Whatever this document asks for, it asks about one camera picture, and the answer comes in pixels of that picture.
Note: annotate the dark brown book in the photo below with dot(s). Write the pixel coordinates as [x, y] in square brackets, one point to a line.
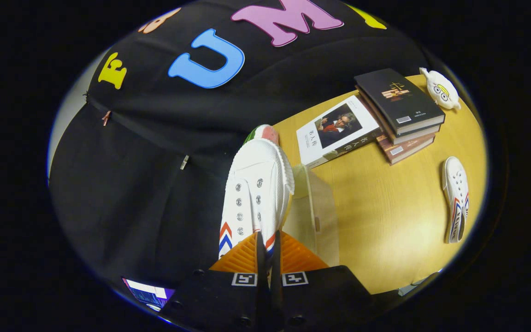
[408, 137]

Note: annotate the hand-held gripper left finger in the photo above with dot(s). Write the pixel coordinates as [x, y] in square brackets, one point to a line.
[219, 299]

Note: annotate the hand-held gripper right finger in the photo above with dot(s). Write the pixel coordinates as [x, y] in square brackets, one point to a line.
[321, 297]

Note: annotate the black backdrop cloth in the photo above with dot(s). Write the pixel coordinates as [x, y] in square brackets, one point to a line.
[155, 184]

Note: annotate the white cartoon plush pouch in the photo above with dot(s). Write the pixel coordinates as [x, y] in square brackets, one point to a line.
[440, 90]

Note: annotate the white canvas shoe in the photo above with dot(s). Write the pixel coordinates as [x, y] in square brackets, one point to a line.
[258, 170]
[455, 189]

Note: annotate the lit monitor screen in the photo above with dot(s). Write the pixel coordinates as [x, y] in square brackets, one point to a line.
[150, 293]

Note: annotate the silver metal clip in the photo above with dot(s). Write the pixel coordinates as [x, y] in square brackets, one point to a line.
[185, 162]

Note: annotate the white portrait cover book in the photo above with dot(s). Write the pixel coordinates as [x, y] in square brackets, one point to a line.
[334, 133]

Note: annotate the watermelon slice toy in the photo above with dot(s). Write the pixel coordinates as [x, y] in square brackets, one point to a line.
[263, 133]

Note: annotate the red cloth clip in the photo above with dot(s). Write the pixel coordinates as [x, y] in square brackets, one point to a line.
[106, 118]

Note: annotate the black hardcover book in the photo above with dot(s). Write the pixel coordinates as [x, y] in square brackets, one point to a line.
[397, 99]

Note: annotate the beige fabric storage box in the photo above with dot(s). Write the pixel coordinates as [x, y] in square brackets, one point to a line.
[318, 216]

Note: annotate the reddish brown book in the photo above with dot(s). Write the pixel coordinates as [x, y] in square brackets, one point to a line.
[406, 150]

